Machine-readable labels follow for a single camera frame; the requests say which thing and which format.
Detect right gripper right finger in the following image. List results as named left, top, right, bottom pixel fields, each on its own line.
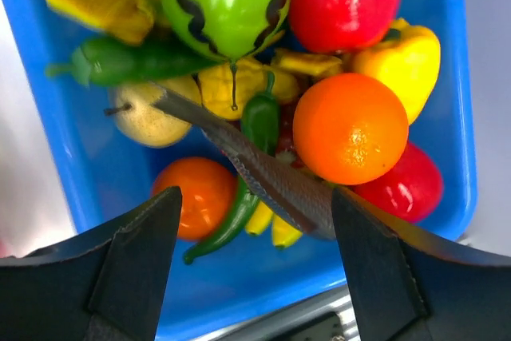
left=331, top=188, right=510, bottom=340

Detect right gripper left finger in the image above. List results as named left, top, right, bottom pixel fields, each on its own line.
left=1, top=187, right=182, bottom=340

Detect grey toy fish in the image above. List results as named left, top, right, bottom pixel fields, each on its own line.
left=152, top=90, right=336, bottom=240

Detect orange toy fruit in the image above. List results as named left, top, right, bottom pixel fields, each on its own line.
left=292, top=73, right=409, bottom=185

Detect green toy chili pepper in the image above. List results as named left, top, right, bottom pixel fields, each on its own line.
left=240, top=71, right=280, bottom=156

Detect red toy tomato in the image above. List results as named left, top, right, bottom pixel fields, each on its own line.
left=352, top=141, right=444, bottom=223

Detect yellow toy banana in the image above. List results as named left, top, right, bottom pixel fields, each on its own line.
left=245, top=201, right=303, bottom=249

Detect orange toy tomato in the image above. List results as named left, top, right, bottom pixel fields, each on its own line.
left=152, top=157, right=236, bottom=241

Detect long green toy chili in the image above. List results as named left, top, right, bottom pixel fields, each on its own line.
left=183, top=176, right=259, bottom=265

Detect beige toy pear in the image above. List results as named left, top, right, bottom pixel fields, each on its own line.
left=106, top=82, right=192, bottom=148

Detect dark red toy grapes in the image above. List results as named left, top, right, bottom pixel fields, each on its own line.
left=275, top=101, right=305, bottom=169

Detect small green toy pepper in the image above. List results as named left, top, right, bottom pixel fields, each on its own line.
left=45, top=36, right=219, bottom=86

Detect yellow toy bell pepper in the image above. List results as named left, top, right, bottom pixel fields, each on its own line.
left=350, top=18, right=441, bottom=124

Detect red toy apple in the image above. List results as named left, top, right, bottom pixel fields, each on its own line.
left=288, top=0, right=401, bottom=54

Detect green striped toy watermelon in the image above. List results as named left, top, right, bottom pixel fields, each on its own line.
left=161, top=0, right=290, bottom=61

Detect aluminium rail base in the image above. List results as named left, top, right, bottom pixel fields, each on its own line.
left=199, top=284, right=360, bottom=340

